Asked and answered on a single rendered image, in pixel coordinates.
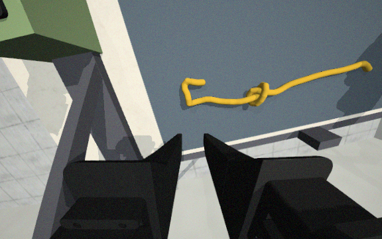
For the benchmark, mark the blue-grey mat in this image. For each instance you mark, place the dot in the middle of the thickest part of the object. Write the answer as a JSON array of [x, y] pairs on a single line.
[[235, 45]]

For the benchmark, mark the yellow rope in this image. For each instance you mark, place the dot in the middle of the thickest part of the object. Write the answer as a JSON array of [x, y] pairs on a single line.
[[256, 96]]

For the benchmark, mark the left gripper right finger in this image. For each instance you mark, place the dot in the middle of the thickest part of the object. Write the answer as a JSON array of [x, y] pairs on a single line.
[[239, 179]]

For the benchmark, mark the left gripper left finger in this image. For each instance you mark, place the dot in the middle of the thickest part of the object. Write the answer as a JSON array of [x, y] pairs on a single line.
[[155, 181]]

